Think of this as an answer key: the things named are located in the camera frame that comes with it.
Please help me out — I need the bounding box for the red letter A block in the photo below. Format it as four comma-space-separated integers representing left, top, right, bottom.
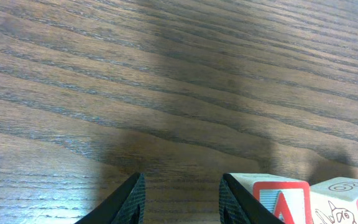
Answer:
231, 173, 312, 224

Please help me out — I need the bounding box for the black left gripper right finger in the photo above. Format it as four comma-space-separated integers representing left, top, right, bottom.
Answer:
219, 174, 284, 224

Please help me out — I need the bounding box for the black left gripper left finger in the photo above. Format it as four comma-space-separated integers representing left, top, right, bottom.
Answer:
75, 172, 145, 224

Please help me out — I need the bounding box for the red letter I block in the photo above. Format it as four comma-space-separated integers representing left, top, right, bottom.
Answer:
310, 177, 358, 224

